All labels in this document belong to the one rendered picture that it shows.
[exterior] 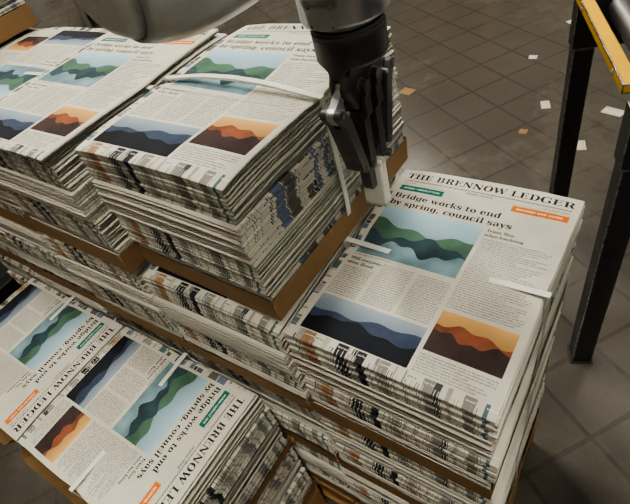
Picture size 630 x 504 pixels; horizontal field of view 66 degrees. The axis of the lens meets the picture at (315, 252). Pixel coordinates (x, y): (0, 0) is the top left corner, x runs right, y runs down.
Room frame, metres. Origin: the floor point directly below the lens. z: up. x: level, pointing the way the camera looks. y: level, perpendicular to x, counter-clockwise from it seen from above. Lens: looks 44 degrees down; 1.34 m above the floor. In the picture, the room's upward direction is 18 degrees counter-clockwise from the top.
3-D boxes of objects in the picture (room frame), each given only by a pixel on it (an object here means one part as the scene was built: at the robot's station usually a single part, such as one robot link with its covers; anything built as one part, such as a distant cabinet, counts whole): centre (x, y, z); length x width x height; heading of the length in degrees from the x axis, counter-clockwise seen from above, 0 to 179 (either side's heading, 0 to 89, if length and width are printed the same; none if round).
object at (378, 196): (0.49, -0.10, 0.96); 0.03 x 0.01 x 0.07; 45
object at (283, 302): (0.58, 0.11, 0.86); 0.29 x 0.16 x 0.04; 43
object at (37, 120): (0.84, 0.27, 1.06); 0.37 x 0.29 x 0.01; 134
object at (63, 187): (0.84, 0.26, 0.95); 0.38 x 0.29 x 0.23; 134
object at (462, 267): (0.74, 0.16, 0.42); 1.17 x 0.39 x 0.83; 45
